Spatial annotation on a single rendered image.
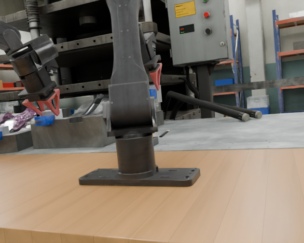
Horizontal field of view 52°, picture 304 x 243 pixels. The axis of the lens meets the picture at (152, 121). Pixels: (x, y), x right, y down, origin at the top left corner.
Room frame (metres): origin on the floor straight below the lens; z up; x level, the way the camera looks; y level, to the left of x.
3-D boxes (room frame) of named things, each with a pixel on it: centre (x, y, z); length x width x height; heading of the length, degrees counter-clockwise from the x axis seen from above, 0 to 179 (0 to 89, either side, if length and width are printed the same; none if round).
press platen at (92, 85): (2.21, 0.35, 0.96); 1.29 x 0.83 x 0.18; 67
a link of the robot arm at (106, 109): (0.53, 0.04, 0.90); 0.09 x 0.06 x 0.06; 89
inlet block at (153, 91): (0.95, 0.01, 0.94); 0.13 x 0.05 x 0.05; 157
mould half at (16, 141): (1.24, 0.53, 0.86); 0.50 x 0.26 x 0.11; 174
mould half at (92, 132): (1.17, 0.17, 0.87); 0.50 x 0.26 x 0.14; 157
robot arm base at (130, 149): (0.52, 0.03, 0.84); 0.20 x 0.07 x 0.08; 68
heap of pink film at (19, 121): (1.23, 0.52, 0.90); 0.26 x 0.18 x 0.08; 174
